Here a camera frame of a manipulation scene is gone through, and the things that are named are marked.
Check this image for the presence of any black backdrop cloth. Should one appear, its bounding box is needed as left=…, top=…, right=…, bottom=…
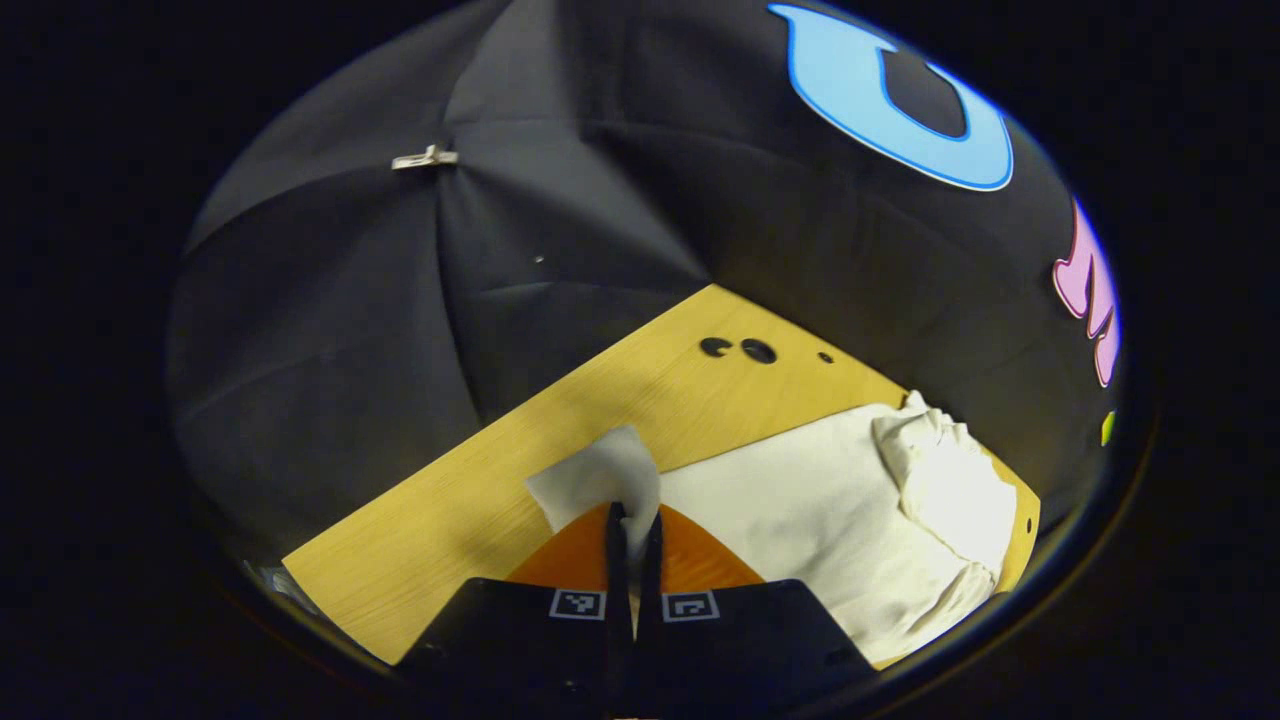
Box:
left=165, top=0, right=1126, bottom=561

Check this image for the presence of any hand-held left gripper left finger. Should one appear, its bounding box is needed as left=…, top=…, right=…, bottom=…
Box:
left=398, top=502, right=634, bottom=719

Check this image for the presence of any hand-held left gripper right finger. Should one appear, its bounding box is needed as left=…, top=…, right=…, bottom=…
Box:
left=632, top=505, right=879, bottom=719

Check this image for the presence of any white sweatshirt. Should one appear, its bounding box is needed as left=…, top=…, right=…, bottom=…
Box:
left=525, top=392, right=1019, bottom=666

